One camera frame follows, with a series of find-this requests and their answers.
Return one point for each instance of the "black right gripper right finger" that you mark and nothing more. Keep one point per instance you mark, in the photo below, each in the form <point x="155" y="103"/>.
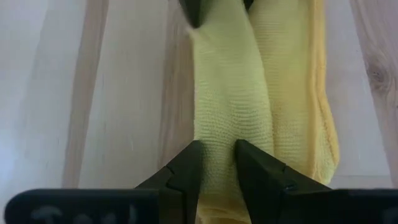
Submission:
<point x="258" y="180"/>

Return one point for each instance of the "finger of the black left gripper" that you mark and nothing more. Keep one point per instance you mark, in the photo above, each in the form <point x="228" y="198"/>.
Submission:
<point x="194" y="12"/>
<point x="248" y="3"/>

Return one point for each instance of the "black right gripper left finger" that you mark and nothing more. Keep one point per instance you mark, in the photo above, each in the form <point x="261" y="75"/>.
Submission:
<point x="186" y="174"/>

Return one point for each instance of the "yellow microfiber towel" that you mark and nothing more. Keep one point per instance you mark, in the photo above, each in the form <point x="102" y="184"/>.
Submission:
<point x="230" y="93"/>

